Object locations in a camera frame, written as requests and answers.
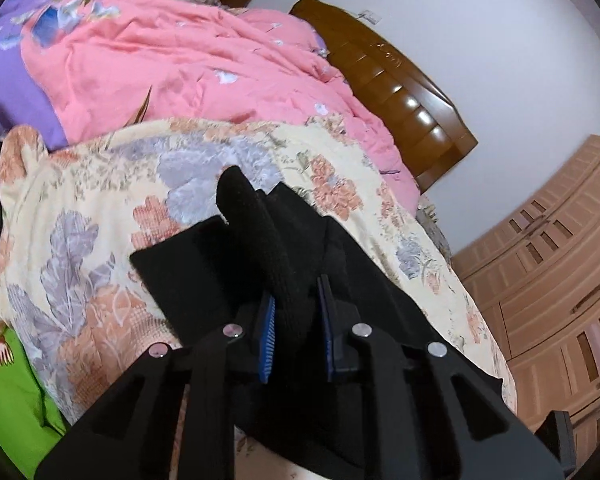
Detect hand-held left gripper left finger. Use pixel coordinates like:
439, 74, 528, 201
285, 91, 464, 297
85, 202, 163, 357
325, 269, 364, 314
34, 294, 277, 480

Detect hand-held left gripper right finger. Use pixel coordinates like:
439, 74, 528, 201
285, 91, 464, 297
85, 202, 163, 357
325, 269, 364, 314
316, 275, 566, 480

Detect black pants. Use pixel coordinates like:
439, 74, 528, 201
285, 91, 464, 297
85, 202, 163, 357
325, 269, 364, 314
130, 166, 433, 478

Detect light wooden wardrobe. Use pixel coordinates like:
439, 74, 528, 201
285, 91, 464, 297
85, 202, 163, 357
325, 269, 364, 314
450, 134, 600, 456

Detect cream floral blanket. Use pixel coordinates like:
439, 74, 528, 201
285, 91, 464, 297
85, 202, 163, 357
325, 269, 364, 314
0, 117, 518, 480

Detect brown wooden headboard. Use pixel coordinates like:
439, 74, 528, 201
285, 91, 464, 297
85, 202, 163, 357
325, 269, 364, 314
289, 0, 479, 193

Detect green printed cloth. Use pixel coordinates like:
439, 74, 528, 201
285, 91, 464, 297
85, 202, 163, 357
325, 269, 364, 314
0, 300, 68, 480

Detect pink purple floral quilt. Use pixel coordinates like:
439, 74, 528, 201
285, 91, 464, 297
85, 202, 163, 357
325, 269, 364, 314
0, 0, 421, 193

